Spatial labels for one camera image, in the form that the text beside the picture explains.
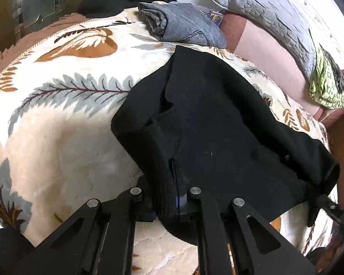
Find colourful small box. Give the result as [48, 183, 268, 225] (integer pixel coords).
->
[205, 9, 224, 27]

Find black pants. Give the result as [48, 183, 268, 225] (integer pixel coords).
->
[111, 46, 340, 244]

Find green patterned cloth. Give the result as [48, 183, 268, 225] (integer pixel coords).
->
[309, 42, 344, 110]

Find pink bed headboard cushion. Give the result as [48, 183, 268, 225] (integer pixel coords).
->
[220, 12, 325, 121]

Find grey quilted pillow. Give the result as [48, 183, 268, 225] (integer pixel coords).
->
[212, 0, 316, 80]

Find leaf-patterned cream blanket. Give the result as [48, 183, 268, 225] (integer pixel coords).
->
[0, 8, 333, 274]

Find folded grey jeans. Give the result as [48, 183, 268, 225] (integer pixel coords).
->
[138, 3, 227, 48]

